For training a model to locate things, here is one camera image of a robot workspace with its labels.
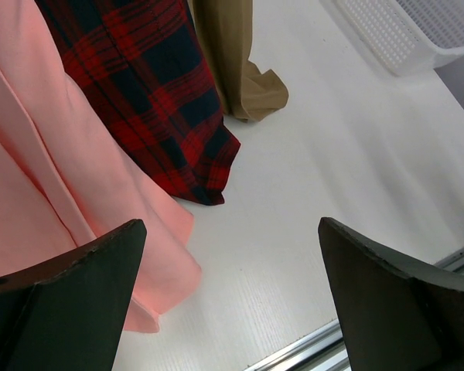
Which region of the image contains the pink skirt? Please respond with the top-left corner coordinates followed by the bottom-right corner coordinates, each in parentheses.
top-left (0, 1), bottom-right (201, 333)

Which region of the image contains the red black plaid skirt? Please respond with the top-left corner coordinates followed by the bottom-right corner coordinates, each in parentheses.
top-left (37, 0), bottom-right (240, 206)

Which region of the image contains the tan brown skirt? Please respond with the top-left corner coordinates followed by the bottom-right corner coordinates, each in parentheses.
top-left (188, 0), bottom-right (289, 122)

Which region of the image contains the aluminium mounting rail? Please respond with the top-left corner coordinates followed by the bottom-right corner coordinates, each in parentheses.
top-left (246, 247), bottom-right (464, 371)

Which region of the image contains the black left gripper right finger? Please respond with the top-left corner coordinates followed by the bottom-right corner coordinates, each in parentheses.
top-left (318, 217), bottom-right (464, 370)

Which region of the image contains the white plastic basket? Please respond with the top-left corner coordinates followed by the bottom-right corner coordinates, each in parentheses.
top-left (321, 1), bottom-right (464, 77)

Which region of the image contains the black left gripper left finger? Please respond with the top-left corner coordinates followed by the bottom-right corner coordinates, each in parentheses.
top-left (0, 220), bottom-right (147, 370)

